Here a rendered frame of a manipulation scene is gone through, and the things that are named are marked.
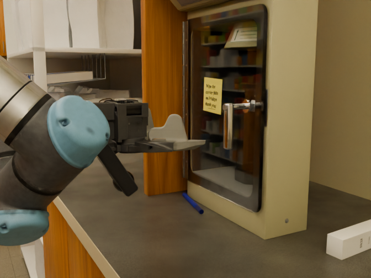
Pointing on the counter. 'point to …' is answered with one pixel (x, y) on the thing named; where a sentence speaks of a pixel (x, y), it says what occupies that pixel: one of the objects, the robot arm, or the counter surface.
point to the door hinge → (183, 92)
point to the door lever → (232, 121)
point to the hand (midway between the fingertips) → (185, 139)
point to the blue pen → (192, 203)
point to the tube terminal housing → (279, 120)
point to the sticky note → (212, 95)
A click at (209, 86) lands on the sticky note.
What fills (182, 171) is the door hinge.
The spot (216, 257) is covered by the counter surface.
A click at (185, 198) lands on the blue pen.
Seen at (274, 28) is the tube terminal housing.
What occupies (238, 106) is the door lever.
